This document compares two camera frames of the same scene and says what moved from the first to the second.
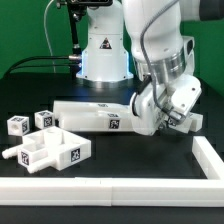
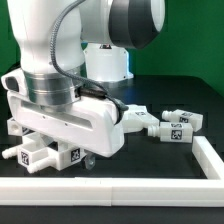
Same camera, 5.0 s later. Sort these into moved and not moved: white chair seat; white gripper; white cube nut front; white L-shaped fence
Moved: white gripper
Not moved: white L-shaped fence; white chair seat; white cube nut front
